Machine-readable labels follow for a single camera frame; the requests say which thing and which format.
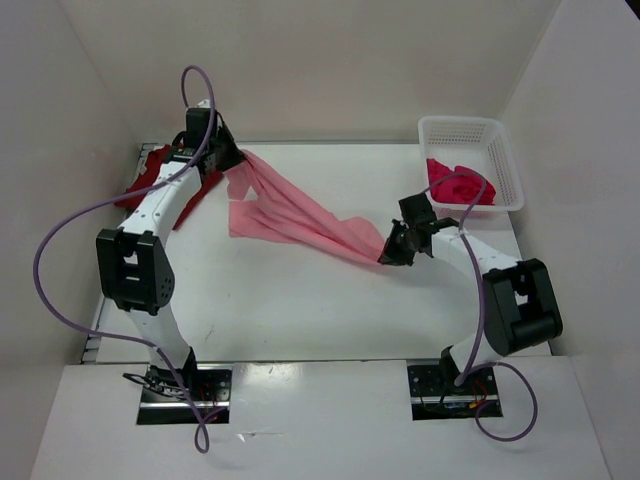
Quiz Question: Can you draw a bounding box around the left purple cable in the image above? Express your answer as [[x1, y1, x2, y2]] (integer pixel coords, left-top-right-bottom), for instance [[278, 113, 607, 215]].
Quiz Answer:
[[32, 64, 221, 455]]

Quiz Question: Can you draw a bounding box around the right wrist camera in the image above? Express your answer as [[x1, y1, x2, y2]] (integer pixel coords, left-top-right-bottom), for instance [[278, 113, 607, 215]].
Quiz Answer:
[[399, 193, 437, 228]]

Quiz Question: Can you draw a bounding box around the light pink t-shirt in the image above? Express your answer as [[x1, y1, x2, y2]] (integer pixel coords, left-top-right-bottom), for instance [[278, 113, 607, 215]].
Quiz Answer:
[[225, 151, 385, 265]]

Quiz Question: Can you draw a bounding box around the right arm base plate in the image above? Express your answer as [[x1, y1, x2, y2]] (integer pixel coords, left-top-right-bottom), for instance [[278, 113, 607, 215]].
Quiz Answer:
[[407, 359, 503, 421]]

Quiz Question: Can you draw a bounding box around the magenta t-shirt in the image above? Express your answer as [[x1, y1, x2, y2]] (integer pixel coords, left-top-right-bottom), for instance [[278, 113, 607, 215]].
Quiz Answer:
[[426, 158, 496, 206]]

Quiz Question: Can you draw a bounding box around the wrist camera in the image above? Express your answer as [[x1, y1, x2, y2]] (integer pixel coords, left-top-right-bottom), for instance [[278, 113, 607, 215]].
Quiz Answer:
[[183, 100, 217, 150], [399, 193, 437, 228]]

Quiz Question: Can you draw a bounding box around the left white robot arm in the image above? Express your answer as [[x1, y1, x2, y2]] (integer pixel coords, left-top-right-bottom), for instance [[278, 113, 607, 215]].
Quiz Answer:
[[96, 108, 245, 400]]

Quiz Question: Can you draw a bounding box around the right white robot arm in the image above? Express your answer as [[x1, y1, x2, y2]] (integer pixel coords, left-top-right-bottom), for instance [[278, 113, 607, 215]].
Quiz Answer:
[[379, 218, 563, 393]]

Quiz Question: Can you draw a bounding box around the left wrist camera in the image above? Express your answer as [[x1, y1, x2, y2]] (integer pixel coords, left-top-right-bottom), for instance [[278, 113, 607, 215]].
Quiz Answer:
[[183, 100, 217, 150]]

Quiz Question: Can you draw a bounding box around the dark red t-shirt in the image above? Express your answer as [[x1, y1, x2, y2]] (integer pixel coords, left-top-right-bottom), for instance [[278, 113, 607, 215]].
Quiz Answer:
[[115, 144, 223, 231]]

